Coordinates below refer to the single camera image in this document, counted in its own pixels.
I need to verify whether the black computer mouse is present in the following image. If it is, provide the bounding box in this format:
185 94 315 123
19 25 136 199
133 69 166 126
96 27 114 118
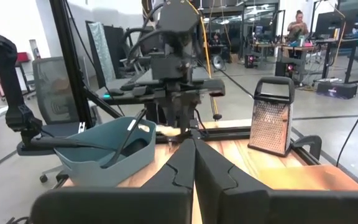
108 88 126 97

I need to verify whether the metal box grater black handle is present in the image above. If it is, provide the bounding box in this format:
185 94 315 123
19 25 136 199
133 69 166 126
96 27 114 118
247 76 295 157

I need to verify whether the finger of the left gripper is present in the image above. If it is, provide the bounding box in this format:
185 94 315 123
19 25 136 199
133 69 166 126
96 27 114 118
180 101 199 135
162 102 181 133

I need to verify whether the black computer monitor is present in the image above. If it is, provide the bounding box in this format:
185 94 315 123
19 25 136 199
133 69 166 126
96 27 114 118
313 11 342 40

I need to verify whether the long black cable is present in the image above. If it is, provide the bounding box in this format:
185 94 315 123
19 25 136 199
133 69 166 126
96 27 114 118
336 92 358 168

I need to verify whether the black low box white print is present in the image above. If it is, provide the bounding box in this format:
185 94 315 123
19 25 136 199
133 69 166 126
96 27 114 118
316 80 358 100

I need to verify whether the small round grey fan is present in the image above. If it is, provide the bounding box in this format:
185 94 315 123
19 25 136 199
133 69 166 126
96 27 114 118
212 55 226 71

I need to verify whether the black mesh office chair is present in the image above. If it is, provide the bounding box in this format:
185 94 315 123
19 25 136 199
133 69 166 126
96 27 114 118
16 56 103 184

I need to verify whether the black computer tower pink light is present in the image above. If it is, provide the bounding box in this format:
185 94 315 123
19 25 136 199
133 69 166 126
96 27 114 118
274 60 301 84

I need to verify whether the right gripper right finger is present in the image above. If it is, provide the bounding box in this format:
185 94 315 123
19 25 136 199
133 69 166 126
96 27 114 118
194 139 358 224

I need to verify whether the person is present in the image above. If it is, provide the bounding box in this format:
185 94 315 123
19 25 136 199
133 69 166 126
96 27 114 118
287 9 310 42

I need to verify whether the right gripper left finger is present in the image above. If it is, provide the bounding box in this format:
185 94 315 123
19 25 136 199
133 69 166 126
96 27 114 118
29 138 196 224

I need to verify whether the black desk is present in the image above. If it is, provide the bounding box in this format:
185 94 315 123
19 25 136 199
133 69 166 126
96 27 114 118
94 67 211 106

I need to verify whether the dark teal plastic bin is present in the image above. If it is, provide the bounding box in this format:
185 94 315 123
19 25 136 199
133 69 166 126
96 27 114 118
53 116 157 188

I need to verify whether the large black ladle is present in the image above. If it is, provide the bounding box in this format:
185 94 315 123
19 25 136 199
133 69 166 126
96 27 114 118
29 136 117 151

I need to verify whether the grey patterned divider panel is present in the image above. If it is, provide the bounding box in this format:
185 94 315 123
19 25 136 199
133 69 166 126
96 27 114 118
87 21 117 88

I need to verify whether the red box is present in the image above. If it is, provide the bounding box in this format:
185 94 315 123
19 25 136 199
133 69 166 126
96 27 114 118
16 52 31 63

